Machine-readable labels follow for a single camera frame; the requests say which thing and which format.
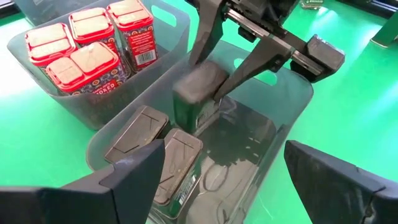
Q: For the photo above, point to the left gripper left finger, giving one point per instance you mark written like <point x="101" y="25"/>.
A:
<point x="93" y="202"/>

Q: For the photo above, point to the black pepper spice tin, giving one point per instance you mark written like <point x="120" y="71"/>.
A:
<point x="136" y="130"/>
<point x="178" y="161"/>
<point x="199" y="81"/>

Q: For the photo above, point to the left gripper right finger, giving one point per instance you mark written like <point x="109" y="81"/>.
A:
<point x="342" y="199"/>

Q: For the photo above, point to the gray translucent plastic bin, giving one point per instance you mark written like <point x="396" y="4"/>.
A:
<point x="46" y="14"/>
<point x="93" y="109"/>
<point x="280" y="102"/>

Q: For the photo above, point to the black table frame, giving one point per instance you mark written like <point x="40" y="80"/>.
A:
<point x="373" y="6"/>

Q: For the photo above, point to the red-lidded smoked paprika tin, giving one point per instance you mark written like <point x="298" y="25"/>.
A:
<point x="133" y="18"/>
<point x="84" y="67"/>
<point x="49" y="43"/>
<point x="91" y="25"/>

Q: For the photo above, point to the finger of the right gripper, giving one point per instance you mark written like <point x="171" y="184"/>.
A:
<point x="208" y="28"/>
<point x="255" y="65"/>

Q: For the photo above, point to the green table mat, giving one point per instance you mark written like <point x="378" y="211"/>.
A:
<point x="342" y="109"/>

